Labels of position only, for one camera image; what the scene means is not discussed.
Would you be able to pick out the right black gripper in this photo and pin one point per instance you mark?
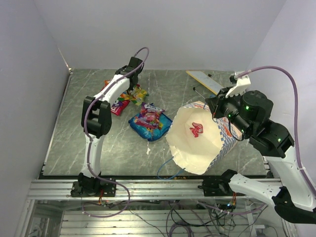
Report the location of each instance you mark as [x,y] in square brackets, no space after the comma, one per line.
[216,103]

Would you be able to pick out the red pink candy wrapper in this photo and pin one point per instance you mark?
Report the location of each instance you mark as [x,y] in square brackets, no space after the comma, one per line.
[196,129]

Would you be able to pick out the blue checkered paper bag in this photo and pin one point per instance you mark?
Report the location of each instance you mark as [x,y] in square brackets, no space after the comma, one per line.
[198,155]

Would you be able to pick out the purple Fox's berries candy bag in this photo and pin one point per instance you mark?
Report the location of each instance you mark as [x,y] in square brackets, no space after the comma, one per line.
[149,116]

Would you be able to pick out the blue snack bag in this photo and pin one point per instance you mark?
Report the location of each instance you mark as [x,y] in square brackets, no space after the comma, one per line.
[150,132]

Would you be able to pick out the yellow green candy wrapper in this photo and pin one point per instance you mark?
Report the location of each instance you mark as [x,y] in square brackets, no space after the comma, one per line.
[137,95]

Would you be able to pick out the red snack bag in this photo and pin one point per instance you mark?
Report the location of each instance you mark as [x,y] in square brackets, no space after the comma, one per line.
[117,112]

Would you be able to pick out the orange Fox's candy bag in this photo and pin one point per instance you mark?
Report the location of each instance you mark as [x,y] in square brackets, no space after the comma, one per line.
[124,96]

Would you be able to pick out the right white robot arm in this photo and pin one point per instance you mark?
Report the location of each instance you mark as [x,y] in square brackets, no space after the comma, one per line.
[250,113]

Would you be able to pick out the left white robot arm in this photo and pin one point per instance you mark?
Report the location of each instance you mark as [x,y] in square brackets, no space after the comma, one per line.
[96,121]

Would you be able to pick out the small whiteboard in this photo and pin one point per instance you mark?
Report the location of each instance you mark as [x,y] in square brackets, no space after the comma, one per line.
[205,80]

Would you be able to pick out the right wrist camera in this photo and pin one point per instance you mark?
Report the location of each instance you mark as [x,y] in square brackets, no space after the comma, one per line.
[241,82]

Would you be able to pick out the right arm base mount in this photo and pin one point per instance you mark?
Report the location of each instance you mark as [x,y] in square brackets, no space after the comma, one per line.
[215,188]

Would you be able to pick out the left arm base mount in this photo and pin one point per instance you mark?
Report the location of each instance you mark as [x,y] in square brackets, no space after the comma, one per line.
[92,188]

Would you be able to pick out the aluminium frame rail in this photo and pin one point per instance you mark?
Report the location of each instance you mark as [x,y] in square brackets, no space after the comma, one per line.
[138,189]

